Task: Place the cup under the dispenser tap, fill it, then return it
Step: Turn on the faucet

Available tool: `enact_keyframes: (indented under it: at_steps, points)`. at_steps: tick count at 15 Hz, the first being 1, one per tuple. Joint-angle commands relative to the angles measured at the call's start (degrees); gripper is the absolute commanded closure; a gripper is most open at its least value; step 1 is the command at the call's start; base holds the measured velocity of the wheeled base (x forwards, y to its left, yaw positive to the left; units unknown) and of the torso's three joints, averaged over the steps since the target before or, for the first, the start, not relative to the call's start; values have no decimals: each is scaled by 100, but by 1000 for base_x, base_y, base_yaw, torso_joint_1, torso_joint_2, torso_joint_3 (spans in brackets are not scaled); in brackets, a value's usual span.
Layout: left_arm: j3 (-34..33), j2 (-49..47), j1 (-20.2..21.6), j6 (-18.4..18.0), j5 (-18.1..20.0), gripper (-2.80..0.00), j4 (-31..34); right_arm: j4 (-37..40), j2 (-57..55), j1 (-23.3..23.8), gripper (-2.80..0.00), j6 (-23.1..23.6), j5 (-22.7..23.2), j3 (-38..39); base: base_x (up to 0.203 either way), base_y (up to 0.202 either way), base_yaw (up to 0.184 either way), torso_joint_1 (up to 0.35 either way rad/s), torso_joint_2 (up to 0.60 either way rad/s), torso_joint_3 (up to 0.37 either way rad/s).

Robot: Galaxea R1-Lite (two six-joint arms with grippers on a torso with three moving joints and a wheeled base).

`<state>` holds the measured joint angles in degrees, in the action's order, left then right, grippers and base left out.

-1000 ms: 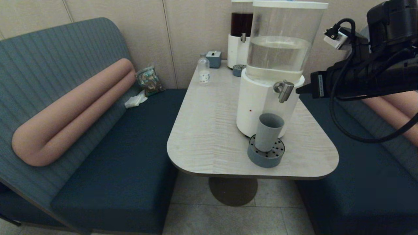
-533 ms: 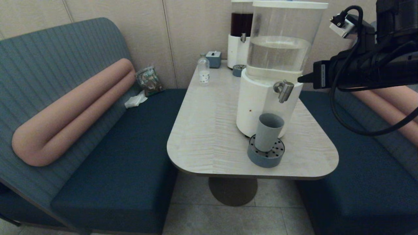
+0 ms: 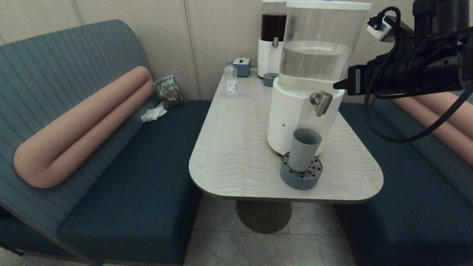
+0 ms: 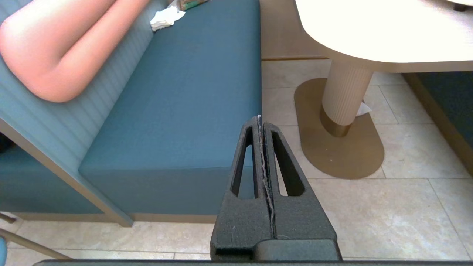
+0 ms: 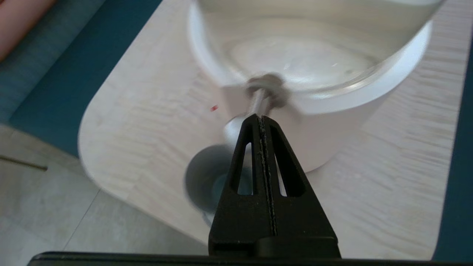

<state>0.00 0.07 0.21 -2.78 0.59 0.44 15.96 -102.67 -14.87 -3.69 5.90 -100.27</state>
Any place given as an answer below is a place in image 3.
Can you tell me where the metal water dispenser tap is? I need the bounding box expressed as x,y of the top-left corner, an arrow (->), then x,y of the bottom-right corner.
309,90 -> 333,117

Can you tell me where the grey plastic cup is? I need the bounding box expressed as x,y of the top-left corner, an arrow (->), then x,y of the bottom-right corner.
288,128 -> 322,173

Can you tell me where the pink bolster cushion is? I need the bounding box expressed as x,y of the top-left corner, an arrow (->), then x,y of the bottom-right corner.
13,66 -> 154,189
394,91 -> 473,167

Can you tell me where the large clear water dispenser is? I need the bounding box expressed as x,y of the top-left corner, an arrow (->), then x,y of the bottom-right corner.
267,0 -> 372,157

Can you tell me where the dark drink dispenser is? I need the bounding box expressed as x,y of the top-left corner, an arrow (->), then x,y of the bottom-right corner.
257,0 -> 288,79

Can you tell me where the blue-grey tissue box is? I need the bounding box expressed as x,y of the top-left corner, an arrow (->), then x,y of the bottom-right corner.
233,57 -> 251,78

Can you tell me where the blue perforated drip tray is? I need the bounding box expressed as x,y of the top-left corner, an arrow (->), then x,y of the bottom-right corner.
280,151 -> 323,190

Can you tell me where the clear plastic bottle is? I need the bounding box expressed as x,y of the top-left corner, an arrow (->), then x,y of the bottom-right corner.
223,61 -> 238,98

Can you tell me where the blue booth sofa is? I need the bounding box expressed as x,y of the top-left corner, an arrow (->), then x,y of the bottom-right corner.
334,89 -> 473,266
0,19 -> 213,266

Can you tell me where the printed snack bag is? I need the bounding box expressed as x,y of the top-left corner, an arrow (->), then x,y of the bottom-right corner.
153,75 -> 185,110

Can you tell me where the crumpled white tissue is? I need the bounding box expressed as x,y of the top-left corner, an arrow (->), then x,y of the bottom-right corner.
141,102 -> 168,123

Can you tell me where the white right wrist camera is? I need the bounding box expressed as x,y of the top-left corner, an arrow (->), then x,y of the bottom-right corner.
367,15 -> 393,41

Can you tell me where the black right camera cable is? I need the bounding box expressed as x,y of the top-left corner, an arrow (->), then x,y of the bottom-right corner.
364,6 -> 473,143

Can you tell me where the bronze table pedestal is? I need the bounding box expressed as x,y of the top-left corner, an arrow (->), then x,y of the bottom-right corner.
236,200 -> 292,234

